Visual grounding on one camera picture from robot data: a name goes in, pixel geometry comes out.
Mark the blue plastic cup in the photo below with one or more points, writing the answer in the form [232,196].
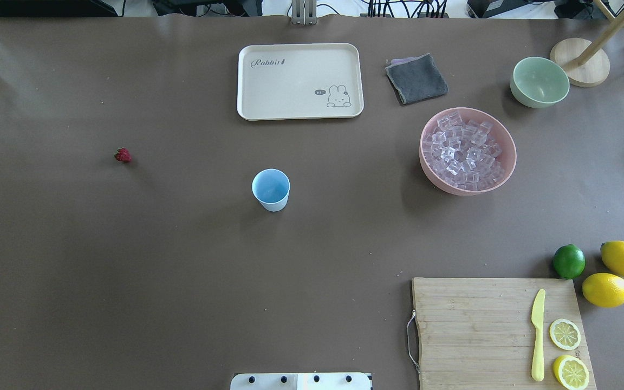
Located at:
[271,188]

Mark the red strawberry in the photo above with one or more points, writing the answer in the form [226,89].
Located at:
[122,155]

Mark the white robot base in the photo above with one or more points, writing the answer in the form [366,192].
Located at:
[313,380]

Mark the pink bowl of ice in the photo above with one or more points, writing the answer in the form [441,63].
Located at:
[465,152]

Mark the wooden cup stand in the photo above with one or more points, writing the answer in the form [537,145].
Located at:
[583,61]

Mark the cream rabbit tray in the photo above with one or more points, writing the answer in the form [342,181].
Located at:
[299,81]

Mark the grey folded cloth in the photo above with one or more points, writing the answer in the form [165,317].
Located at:
[416,79]

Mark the wooden cutting board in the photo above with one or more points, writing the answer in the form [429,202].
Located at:
[476,333]

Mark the green ceramic bowl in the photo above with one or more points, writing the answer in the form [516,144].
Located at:
[538,82]

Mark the green lime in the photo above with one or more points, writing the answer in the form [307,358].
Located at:
[569,262]

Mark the yellow plastic knife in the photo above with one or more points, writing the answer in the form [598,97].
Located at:
[537,320]

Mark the lemon slice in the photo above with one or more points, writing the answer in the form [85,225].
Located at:
[565,334]

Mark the lemon half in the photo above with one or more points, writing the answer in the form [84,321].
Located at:
[571,372]

